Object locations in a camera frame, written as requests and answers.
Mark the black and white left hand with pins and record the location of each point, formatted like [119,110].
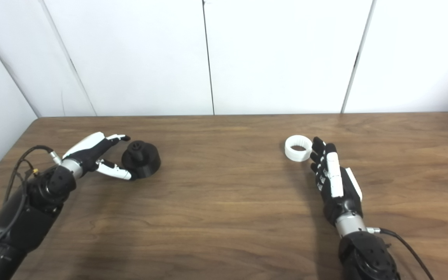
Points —
[88,155]

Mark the black and white right hand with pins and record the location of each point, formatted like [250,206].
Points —
[342,204]

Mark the round black plastic part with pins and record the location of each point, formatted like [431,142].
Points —
[148,163]

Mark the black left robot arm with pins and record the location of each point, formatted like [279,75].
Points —
[25,221]

